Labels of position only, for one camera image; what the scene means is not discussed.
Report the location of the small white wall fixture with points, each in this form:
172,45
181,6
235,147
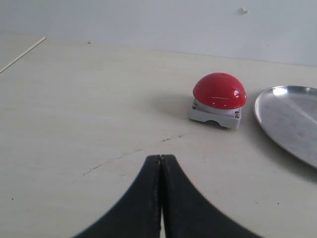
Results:
244,11

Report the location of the round steel plate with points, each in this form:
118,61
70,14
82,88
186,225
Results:
288,115

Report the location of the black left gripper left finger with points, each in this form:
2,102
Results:
137,214

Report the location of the red dome push button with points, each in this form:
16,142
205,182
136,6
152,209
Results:
218,97

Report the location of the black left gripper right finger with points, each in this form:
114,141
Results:
187,213

